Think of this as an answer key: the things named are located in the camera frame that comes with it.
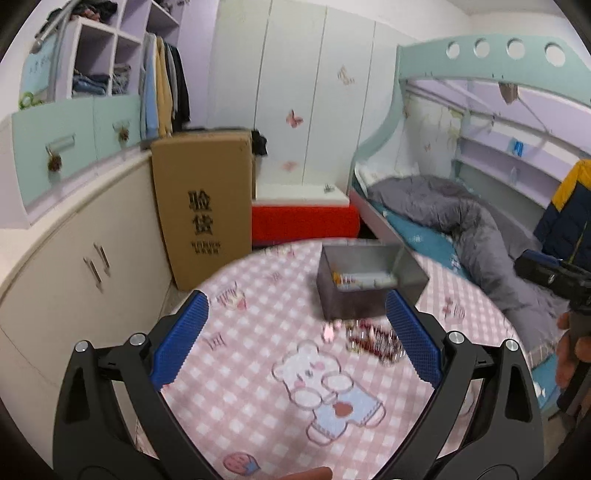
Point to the grey duvet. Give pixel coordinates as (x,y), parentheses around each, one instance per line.
(480,230)

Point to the lilac wall shelf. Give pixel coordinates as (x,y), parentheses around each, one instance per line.
(489,161)

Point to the lilac white cubby shelf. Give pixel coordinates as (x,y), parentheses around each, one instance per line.
(124,46)

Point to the dark hanging garments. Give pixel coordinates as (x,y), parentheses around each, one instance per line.
(180,92)

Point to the navy yellow jacket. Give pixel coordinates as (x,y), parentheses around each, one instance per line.
(565,217)

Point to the white wardrobe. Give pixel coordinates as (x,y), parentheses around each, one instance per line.
(295,69)

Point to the faint pink butterfly sticker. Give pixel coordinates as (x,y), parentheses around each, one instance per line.
(289,165)

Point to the tall cardboard box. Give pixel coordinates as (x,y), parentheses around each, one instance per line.
(203,207)

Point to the pink checkered bear tablecloth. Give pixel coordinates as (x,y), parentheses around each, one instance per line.
(258,369)

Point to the small pink trinket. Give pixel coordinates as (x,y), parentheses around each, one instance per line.
(330,333)

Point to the brown hanging ornament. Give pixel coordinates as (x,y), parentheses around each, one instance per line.
(509,93)

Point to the cream floor cabinet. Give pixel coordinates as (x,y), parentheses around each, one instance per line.
(69,286)

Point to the teal bunk bed frame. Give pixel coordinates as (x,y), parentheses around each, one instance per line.
(434,60)

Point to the folded blue jeans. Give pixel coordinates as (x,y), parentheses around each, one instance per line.
(91,83)

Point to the grey metal pole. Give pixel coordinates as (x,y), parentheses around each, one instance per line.
(55,41)

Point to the green toy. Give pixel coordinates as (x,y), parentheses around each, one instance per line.
(28,100)

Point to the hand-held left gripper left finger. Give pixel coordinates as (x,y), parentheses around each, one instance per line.
(182,341)

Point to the person's right hand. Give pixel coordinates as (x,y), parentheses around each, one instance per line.
(565,355)

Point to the heap of dark clothes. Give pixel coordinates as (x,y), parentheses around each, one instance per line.
(94,9)

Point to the red box with white top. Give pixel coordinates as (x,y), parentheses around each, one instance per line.
(304,217)

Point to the grey metal box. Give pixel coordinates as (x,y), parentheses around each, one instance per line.
(369,300)

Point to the pale butterfly sticker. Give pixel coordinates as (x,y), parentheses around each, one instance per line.
(346,76)

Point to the black cloth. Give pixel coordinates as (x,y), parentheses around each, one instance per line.
(259,143)

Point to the light blue hanging shirt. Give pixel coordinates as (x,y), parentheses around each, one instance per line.
(149,92)

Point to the folded grey clothes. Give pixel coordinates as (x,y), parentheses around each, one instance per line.
(121,77)

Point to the person's left hand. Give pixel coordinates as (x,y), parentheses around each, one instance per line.
(307,474)

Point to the narrow teal drawer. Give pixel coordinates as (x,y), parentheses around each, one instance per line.
(117,124)

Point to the small blue box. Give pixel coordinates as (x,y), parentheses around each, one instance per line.
(516,148)

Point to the wide teal drawer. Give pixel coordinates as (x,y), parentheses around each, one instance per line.
(55,138)

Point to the yellow hanging garment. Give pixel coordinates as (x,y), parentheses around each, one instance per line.
(163,92)

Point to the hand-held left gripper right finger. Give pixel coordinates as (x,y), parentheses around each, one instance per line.
(413,341)

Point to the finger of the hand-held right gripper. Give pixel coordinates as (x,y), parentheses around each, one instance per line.
(538,267)

